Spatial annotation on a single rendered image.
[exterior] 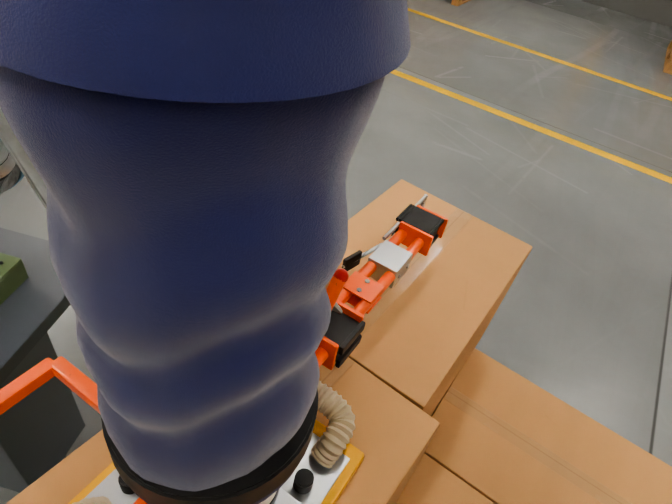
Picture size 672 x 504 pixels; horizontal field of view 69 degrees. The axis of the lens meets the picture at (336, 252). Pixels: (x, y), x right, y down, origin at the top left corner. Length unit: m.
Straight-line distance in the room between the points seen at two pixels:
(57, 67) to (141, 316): 0.15
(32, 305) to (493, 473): 1.17
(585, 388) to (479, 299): 1.39
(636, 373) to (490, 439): 1.36
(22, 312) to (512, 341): 1.94
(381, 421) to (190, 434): 0.49
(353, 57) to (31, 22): 0.12
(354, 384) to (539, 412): 0.75
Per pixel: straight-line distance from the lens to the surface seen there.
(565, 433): 1.54
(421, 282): 1.10
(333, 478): 0.79
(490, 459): 1.39
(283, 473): 0.53
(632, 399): 2.56
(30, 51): 0.22
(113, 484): 0.80
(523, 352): 2.42
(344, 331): 0.77
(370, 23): 0.23
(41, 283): 1.37
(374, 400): 0.89
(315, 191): 0.28
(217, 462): 0.46
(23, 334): 1.27
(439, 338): 1.01
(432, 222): 1.02
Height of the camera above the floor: 1.69
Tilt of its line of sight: 42 degrees down
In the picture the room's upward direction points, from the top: 11 degrees clockwise
